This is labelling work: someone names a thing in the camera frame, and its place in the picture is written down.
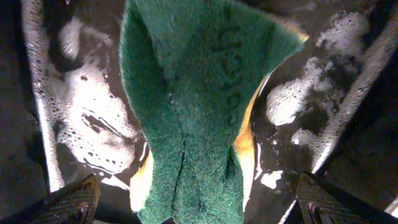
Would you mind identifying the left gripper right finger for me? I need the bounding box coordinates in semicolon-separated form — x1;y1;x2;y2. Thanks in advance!
296;172;397;224

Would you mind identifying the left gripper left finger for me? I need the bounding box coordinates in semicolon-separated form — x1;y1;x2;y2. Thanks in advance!
1;174;100;224

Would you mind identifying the green and yellow sponge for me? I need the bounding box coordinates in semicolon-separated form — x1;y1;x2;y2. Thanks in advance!
119;0;308;223

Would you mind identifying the small black tray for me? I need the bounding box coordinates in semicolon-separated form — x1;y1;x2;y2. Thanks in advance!
1;1;397;223

